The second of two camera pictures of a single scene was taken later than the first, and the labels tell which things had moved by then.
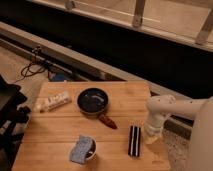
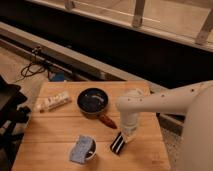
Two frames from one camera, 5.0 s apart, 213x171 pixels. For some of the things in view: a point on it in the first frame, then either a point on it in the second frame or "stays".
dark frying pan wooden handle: [94, 101] stays
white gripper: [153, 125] to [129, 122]
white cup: [93, 150] stays
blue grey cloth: [79, 152] stays
